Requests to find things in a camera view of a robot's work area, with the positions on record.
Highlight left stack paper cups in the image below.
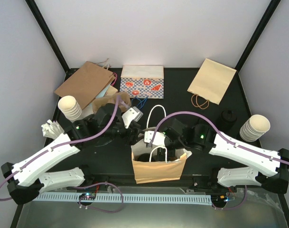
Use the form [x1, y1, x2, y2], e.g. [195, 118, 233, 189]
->
[57, 95, 82, 121]

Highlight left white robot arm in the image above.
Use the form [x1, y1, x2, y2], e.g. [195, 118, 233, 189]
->
[1, 104, 143, 205]

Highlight white wrapped straws bundle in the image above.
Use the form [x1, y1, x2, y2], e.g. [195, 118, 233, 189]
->
[41, 120, 64, 140]

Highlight brown kraft paper bag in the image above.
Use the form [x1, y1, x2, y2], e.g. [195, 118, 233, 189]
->
[55, 61, 115, 109]

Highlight tan paper bag brown handles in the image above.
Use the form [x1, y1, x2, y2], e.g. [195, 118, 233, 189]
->
[187, 58, 237, 110]

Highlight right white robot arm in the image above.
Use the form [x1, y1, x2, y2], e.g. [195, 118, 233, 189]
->
[153, 119, 289, 194]

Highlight pink white paper bag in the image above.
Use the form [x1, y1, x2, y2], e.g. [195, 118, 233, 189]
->
[96, 73, 118, 98]

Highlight right black frame post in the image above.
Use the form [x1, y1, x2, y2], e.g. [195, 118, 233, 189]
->
[234, 0, 281, 71]

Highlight black coffee cup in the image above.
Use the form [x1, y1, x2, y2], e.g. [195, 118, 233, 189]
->
[136, 153, 150, 162]

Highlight stack paper cups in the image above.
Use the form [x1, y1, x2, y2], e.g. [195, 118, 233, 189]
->
[57, 95, 82, 121]
[239, 114, 270, 142]

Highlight blue checkered paper bag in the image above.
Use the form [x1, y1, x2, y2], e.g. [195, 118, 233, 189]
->
[120, 65, 164, 99]

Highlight right base circuit board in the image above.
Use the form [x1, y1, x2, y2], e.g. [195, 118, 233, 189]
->
[211, 195, 235, 203]

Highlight light blue cable duct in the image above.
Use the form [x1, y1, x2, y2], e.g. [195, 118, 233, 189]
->
[34, 192, 212, 206]

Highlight black lidded cup right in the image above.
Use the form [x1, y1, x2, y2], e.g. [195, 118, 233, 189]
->
[217, 110, 237, 132]

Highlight black frame post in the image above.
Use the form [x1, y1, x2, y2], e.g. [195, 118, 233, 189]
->
[234, 0, 281, 71]
[25, 0, 70, 73]

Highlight orange paper bag white handles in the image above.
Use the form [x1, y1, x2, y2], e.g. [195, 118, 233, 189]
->
[131, 113, 192, 184]

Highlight right stack paper cups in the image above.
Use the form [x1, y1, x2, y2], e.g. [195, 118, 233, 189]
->
[239, 114, 270, 142]

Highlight left black frame post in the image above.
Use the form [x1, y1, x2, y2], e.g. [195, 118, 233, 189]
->
[25, 0, 70, 73]

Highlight left base circuit board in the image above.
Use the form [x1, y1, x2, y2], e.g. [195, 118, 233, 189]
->
[79, 193, 96, 200]

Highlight base circuit board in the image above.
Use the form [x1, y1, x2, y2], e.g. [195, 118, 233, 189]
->
[211, 195, 235, 203]
[79, 193, 96, 200]

